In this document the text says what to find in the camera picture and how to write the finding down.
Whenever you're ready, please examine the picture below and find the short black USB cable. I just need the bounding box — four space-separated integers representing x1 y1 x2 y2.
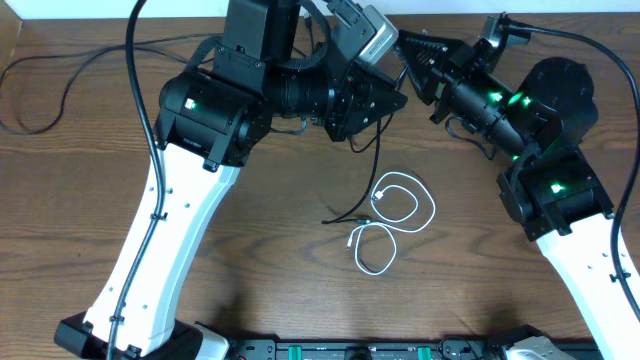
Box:
320 69 409 225

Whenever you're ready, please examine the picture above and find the white USB cable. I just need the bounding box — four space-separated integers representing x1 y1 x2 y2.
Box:
345 171 437 276

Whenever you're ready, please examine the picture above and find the long black USB cable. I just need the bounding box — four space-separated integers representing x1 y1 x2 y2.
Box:
0 14 321 136

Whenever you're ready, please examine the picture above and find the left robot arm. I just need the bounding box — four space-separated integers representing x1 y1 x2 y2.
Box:
54 0 407 359

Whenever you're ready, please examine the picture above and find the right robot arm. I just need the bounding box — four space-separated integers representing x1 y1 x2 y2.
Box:
397 23 639 359

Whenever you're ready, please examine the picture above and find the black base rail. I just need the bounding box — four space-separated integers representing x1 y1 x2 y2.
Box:
224 337 601 360

